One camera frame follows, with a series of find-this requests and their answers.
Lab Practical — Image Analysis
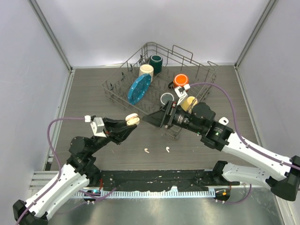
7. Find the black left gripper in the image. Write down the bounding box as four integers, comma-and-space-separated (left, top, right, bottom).
88, 117, 137, 155

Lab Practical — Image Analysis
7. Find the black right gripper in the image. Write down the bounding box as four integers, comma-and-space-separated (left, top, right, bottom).
142, 100, 203, 135

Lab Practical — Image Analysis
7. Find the beige earbud charging case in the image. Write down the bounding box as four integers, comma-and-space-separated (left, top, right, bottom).
125, 113, 140, 126

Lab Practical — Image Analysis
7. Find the white earbud case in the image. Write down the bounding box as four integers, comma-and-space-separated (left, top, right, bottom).
218, 117, 229, 125

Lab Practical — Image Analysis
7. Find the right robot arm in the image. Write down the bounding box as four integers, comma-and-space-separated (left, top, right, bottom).
142, 101, 300, 202

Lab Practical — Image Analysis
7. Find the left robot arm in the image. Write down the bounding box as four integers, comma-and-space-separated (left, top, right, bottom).
13, 113, 140, 225

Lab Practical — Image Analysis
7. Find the yellow mug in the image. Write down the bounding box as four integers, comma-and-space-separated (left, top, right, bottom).
180, 96, 198, 113

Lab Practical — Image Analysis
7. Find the blue polka dot plate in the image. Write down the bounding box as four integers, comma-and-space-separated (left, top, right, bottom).
127, 74, 152, 105

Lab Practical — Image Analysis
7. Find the cream ribbed mug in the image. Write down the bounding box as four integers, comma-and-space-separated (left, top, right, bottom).
139, 64, 154, 82

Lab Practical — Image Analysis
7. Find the dark teal mug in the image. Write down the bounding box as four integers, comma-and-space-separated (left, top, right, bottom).
149, 54, 163, 74

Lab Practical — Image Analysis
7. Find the grey mug black handle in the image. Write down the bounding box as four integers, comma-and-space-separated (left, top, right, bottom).
160, 92, 174, 106

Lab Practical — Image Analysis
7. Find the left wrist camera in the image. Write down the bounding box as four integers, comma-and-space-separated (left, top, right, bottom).
84, 115, 106, 137

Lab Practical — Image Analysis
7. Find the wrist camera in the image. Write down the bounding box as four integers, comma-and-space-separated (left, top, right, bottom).
174, 84, 190, 105
84, 115, 106, 137

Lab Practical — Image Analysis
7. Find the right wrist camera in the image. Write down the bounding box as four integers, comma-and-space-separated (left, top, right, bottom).
174, 84, 190, 105

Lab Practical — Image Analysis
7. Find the grey wire dish rack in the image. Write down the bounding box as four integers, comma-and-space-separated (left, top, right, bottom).
101, 42, 219, 141

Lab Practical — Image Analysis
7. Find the orange mug black handle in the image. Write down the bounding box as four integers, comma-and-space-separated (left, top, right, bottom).
168, 74, 189, 89

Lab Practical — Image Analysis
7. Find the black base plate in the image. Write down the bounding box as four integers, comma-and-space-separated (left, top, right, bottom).
101, 170, 229, 192

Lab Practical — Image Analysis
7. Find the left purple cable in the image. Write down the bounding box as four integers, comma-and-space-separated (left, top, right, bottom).
15, 117, 118, 225

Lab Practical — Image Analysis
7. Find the white slotted cable duct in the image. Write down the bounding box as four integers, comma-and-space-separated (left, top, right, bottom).
74, 186, 216, 199

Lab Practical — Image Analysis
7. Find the left aluminium frame post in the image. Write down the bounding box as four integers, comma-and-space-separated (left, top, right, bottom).
28, 0, 73, 72

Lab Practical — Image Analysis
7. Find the aluminium frame post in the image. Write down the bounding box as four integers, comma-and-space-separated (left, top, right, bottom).
234, 0, 279, 70
28, 0, 73, 72

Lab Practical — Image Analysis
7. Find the right aluminium frame post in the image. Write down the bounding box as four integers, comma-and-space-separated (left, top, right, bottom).
234, 0, 279, 70

